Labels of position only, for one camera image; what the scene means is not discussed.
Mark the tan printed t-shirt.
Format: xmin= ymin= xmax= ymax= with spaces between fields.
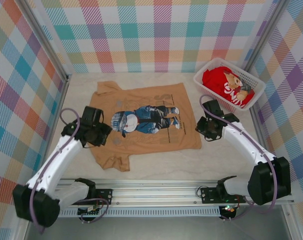
xmin=89 ymin=81 xmax=202 ymax=173

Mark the red bear print t-shirt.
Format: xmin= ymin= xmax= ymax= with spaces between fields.
xmin=201 ymin=66 xmax=256 ymax=111

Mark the white plastic basket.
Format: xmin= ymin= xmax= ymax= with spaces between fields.
xmin=193 ymin=57 xmax=266 ymax=115

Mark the grey metal panel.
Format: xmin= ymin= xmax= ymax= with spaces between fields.
xmin=23 ymin=216 xmax=292 ymax=240

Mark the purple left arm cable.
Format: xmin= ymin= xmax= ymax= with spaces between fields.
xmin=28 ymin=107 xmax=110 ymax=235

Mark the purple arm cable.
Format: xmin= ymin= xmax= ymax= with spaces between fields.
xmin=28 ymin=107 xmax=110 ymax=235
xmin=199 ymin=94 xmax=278 ymax=221

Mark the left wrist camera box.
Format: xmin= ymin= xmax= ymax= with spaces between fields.
xmin=80 ymin=105 xmax=104 ymax=125

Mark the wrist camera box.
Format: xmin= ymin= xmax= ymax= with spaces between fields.
xmin=80 ymin=105 xmax=104 ymax=125
xmin=202 ymin=99 xmax=224 ymax=118

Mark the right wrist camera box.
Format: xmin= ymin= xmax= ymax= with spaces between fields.
xmin=202 ymin=99 xmax=224 ymax=118

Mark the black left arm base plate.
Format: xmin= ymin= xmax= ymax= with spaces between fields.
xmin=91 ymin=188 xmax=114 ymax=206

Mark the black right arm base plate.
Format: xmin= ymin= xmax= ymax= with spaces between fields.
xmin=200 ymin=187 xmax=247 ymax=204

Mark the aluminium mounting rail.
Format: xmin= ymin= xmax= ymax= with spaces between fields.
xmin=18 ymin=177 xmax=295 ymax=207

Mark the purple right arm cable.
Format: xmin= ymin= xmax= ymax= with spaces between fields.
xmin=199 ymin=94 xmax=278 ymax=221

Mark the white slotted cable duct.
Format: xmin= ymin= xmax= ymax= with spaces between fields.
xmin=57 ymin=209 xmax=221 ymax=218

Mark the aluminium corner post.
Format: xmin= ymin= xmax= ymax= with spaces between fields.
xmin=20 ymin=0 xmax=73 ymax=83
xmin=241 ymin=0 xmax=290 ymax=74

